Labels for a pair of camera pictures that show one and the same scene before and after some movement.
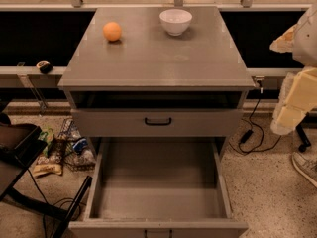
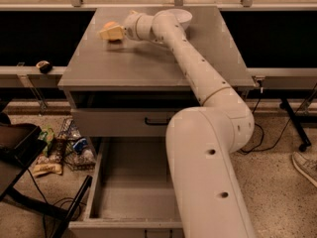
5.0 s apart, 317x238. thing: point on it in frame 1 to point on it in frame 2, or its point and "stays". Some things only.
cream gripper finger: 297,96 to 113,33
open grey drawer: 158,187 stays
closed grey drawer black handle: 160,122 stays
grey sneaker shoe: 307,168 stays
